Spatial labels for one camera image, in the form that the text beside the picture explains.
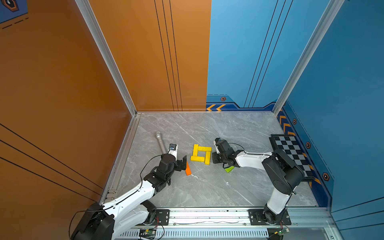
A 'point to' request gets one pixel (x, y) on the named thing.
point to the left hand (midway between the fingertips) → (179, 153)
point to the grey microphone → (158, 135)
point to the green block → (228, 169)
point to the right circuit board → (277, 233)
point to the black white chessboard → (289, 143)
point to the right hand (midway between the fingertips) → (213, 156)
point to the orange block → (188, 170)
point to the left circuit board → (147, 234)
